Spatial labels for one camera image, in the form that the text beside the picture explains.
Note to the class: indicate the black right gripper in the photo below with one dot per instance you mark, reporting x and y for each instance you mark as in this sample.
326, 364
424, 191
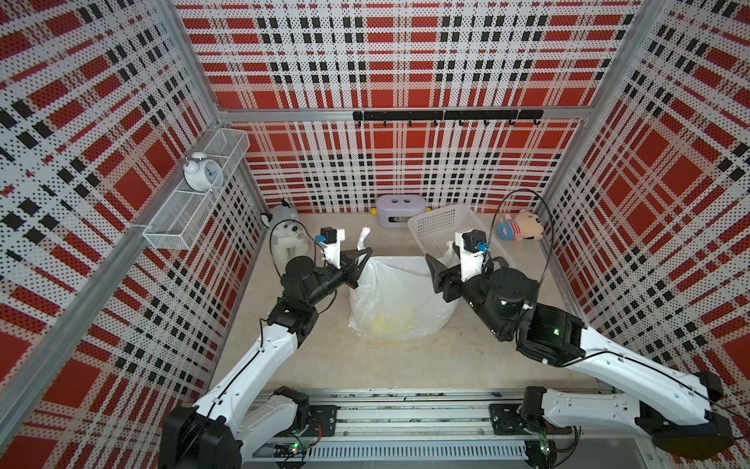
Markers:
450, 277

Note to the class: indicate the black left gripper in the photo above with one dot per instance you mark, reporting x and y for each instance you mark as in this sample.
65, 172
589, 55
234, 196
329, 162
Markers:
352, 270

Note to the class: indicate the white perforated plastic basket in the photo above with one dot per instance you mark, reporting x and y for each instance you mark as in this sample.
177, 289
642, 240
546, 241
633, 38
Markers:
434, 231

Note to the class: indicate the translucent white plastic bag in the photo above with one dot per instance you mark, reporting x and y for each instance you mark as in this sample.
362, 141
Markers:
396, 283

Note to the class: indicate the yellow banana bunch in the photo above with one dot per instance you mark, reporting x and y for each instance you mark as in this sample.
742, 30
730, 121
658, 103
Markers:
392, 326

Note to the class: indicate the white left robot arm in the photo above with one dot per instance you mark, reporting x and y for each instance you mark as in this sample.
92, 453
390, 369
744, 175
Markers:
222, 429

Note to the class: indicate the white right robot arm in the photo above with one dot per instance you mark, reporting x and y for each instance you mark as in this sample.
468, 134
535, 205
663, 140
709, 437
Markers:
672, 408

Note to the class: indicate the grey white husky plush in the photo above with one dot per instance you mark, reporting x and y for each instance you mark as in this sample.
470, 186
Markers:
288, 237

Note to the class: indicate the pink pig plush toy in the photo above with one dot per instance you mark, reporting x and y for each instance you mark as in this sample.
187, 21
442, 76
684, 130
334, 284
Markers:
523, 225

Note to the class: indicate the white alarm clock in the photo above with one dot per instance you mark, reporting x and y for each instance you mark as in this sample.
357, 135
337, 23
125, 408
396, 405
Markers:
202, 173

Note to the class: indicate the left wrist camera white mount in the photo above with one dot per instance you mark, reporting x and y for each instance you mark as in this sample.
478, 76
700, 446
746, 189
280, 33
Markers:
329, 241

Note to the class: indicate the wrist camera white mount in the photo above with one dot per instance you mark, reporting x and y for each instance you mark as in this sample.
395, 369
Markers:
473, 251
329, 241

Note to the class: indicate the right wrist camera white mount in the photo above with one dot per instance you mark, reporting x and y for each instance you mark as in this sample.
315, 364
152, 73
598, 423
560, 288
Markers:
473, 251

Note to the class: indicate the metal base rail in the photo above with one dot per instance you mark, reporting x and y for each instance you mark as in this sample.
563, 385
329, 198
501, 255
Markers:
388, 428

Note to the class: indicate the black wall hook rail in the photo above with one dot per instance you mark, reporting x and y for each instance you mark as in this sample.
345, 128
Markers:
436, 115

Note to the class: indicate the white wire mesh shelf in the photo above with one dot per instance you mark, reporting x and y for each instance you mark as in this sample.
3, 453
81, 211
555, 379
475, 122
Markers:
178, 223

